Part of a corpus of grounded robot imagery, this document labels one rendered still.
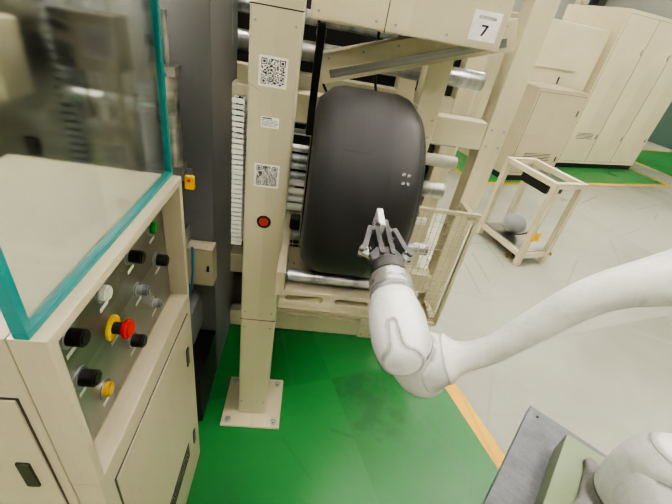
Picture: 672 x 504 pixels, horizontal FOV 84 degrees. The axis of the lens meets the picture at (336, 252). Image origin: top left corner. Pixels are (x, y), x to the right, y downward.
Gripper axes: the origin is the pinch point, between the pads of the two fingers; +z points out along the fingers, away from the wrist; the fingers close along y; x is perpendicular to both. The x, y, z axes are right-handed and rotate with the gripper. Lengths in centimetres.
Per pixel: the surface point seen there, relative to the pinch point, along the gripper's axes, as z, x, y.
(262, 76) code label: 28.4, -20.9, 34.0
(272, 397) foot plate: 16, 127, 22
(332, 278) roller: 13.1, 35.6, 6.5
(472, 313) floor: 96, 140, -113
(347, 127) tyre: 17.4, -15.4, 10.6
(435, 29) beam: 57, -34, -15
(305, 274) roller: 13.4, 35.4, 15.7
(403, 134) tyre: 17.9, -15.6, -4.3
